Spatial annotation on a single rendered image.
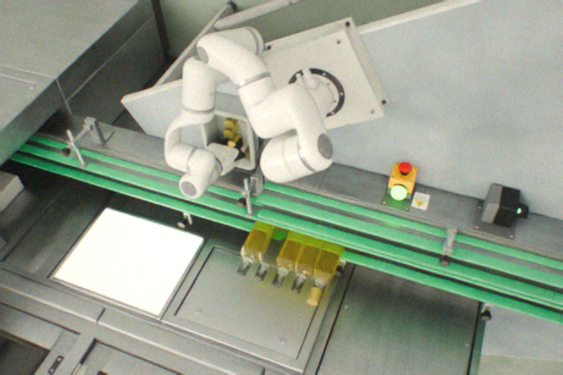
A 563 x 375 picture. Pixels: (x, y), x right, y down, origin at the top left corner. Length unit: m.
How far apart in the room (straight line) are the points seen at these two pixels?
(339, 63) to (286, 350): 0.84
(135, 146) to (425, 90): 1.04
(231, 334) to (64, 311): 0.55
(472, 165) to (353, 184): 0.35
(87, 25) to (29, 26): 0.24
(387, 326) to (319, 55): 0.86
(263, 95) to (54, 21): 1.41
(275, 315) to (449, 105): 0.80
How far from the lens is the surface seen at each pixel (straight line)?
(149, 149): 1.94
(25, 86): 2.13
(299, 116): 1.14
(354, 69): 1.36
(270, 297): 1.72
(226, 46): 1.21
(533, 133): 1.48
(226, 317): 1.70
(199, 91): 1.35
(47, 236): 2.10
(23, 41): 2.37
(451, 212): 1.60
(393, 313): 1.75
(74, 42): 2.27
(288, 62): 1.40
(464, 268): 1.61
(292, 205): 1.59
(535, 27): 1.31
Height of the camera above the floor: 1.88
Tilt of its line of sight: 37 degrees down
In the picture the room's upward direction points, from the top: 153 degrees counter-clockwise
